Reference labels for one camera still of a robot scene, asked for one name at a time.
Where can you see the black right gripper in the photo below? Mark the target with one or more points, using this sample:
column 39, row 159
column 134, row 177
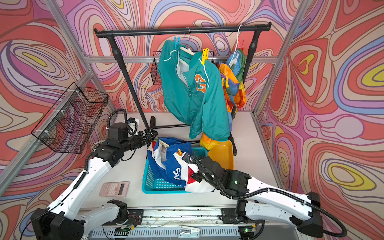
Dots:
column 203, row 158

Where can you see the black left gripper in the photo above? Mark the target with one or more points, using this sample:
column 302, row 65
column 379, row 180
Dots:
column 144, row 142

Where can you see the blue white red jacket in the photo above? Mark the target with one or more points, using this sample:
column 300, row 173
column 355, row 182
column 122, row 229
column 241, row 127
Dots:
column 167, row 165

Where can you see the wooden hanger gold hook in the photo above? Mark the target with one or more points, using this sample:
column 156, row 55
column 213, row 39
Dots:
column 163, row 143

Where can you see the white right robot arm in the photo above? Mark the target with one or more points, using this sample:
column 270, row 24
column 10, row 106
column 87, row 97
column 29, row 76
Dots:
column 258, row 202

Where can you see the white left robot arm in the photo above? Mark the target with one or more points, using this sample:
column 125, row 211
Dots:
column 61, row 219

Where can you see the silver hook hanger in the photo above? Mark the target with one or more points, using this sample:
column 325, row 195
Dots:
column 188, row 49

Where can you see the yellow plastic tray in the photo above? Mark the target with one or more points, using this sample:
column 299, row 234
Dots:
column 221, row 152

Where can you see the teal plastic basket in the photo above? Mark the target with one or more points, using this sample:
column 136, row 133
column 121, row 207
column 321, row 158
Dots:
column 152, row 186

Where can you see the cup of pencils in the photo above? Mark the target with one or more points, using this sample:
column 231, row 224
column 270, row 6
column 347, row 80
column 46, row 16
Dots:
column 96, row 145

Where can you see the teal green jacket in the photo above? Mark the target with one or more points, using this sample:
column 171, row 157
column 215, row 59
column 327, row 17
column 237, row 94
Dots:
column 193, row 91

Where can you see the pink calculator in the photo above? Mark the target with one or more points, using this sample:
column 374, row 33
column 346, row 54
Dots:
column 114, row 189

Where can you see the blue clothespin on teal jacket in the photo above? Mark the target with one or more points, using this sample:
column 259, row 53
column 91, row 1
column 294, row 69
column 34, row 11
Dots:
column 177, row 42

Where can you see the multicolour patchwork jacket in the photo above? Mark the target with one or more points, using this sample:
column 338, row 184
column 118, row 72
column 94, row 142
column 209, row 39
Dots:
column 232, row 73

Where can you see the black clothes rack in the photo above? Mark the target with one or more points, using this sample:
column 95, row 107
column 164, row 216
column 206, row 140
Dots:
column 117, row 54

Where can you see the small black wire basket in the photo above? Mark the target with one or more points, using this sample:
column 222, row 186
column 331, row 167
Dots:
column 156, row 78

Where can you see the white wire hanger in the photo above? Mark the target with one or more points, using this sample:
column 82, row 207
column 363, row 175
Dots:
column 236, row 46

